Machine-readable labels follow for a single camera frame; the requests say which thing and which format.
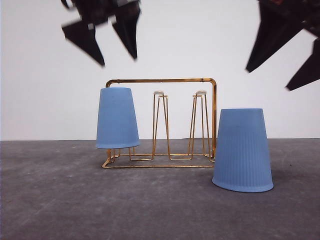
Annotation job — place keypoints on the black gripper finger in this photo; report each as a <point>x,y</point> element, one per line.
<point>83,34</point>
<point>127,14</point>
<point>309,72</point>
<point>277,24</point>

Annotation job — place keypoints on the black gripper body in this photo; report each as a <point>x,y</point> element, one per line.
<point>307,11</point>
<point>97,11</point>

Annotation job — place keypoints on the blue ribbed cup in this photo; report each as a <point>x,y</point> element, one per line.
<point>242,161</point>
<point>116,124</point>

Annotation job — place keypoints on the gold wire cup rack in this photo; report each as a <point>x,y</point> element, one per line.
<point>177,124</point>

